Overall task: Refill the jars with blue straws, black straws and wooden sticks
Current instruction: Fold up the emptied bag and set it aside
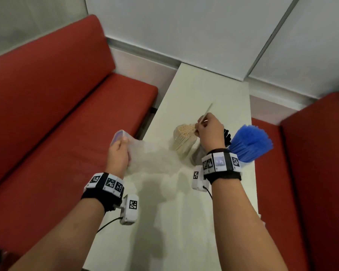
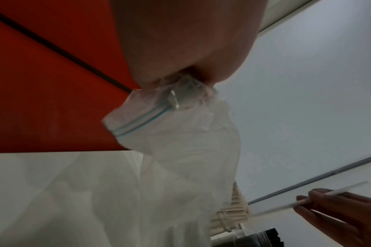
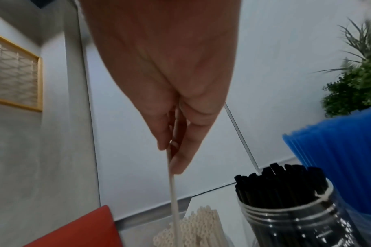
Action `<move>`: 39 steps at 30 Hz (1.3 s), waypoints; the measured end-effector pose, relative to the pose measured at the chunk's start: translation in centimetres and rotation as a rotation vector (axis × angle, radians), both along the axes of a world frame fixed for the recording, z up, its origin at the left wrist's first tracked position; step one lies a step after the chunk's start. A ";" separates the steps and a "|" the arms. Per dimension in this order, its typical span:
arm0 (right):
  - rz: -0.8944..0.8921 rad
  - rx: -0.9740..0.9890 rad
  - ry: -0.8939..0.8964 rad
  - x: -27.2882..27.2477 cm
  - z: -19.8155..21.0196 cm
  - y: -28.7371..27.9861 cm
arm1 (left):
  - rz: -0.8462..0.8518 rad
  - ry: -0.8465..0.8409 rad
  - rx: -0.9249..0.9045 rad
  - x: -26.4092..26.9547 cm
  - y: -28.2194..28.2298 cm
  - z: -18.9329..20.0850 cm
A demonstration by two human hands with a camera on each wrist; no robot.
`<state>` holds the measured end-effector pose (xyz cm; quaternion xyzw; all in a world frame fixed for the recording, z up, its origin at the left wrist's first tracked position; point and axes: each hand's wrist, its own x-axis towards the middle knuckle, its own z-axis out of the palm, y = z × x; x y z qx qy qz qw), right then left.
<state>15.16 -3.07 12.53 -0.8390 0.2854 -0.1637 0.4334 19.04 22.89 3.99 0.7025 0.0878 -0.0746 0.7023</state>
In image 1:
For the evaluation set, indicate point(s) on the clear blue-zip bag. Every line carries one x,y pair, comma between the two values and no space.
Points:
149,158

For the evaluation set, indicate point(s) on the red sofa beside plant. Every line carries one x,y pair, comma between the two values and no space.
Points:
319,189

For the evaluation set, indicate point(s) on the person's right forearm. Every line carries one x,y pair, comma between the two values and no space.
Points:
243,231

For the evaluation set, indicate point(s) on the black left wristband with markers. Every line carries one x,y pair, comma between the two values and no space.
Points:
101,196

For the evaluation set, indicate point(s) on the frosted plastic jar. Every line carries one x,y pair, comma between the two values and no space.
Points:
244,164

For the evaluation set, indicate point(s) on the person's right hand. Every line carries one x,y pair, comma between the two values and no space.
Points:
212,135

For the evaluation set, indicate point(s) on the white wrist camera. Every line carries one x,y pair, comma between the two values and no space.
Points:
128,215
197,184

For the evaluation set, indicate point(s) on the clear glass jar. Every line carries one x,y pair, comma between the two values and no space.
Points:
197,158
183,146

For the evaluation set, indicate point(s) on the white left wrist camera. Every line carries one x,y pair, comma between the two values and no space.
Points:
128,215

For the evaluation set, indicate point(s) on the small bunch of black straws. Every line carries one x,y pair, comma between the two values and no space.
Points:
227,136

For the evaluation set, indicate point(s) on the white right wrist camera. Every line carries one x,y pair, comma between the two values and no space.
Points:
197,184

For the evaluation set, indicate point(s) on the black wristband with markers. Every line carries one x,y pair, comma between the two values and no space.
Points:
101,196
224,176

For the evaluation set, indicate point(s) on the black right wristband with markers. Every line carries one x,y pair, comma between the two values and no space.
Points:
224,176

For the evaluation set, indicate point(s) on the person's left forearm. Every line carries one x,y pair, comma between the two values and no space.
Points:
59,239

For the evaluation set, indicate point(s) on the small bunch of blue straws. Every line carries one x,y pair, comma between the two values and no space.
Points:
250,143

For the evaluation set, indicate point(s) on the person's left hand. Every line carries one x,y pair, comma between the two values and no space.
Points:
117,160

